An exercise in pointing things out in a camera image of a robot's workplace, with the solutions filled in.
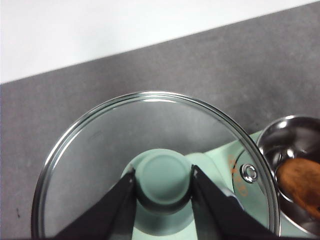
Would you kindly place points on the mint green breakfast maker base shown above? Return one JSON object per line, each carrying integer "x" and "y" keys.
{"x": 292, "y": 231}

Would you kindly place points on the brown potato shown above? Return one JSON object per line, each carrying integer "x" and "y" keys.
{"x": 300, "y": 180}

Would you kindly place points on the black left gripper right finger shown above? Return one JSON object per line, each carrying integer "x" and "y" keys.
{"x": 215, "y": 215}

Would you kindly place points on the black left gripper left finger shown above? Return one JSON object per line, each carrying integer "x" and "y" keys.
{"x": 112, "y": 212}

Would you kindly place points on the glass pot lid green knob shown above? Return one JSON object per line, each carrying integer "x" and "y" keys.
{"x": 100, "y": 150}

